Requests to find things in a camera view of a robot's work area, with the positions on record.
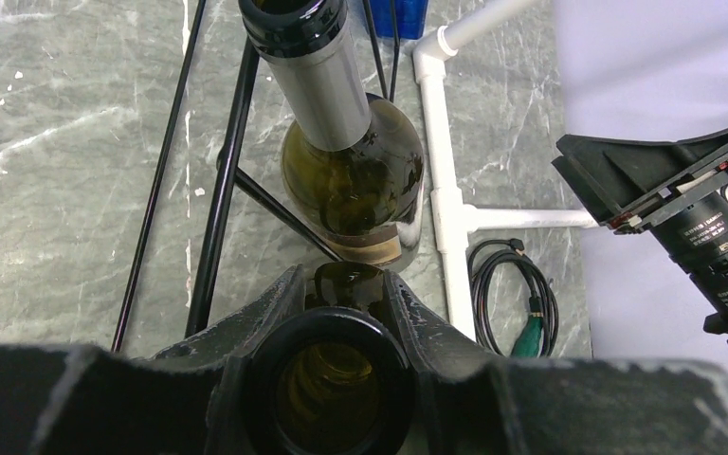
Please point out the dark green wine bottle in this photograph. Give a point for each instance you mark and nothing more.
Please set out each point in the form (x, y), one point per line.
(334, 378)

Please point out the dark labelled wine bottle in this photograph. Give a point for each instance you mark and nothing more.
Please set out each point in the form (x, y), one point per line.
(352, 162)

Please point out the white PVC pipe frame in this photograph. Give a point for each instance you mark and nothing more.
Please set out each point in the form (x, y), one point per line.
(453, 219)

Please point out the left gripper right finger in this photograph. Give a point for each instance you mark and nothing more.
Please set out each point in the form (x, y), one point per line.
(469, 400)

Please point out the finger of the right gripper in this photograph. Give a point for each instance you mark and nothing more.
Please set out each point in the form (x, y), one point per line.
(704, 157)
(607, 185)

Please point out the black wire wine rack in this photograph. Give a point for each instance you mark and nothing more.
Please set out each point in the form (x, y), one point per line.
(229, 176)

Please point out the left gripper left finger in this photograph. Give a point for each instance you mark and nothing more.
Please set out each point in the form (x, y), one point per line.
(82, 399)

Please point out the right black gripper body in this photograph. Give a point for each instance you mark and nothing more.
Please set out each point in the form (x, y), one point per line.
(696, 240)

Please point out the blue square glass bottle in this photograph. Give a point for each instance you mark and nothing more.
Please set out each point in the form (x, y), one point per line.
(410, 18)

